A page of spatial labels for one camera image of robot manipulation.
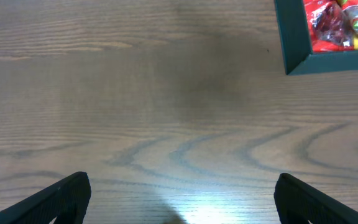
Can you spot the dark green open box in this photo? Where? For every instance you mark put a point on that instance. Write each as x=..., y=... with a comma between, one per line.
x=298, y=56

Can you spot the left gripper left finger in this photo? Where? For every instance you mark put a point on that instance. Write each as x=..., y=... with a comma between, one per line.
x=65, y=201

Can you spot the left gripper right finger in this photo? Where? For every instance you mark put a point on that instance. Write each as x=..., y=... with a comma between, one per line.
x=298, y=202

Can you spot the red Hacks candy bag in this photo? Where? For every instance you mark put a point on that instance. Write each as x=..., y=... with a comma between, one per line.
x=328, y=26

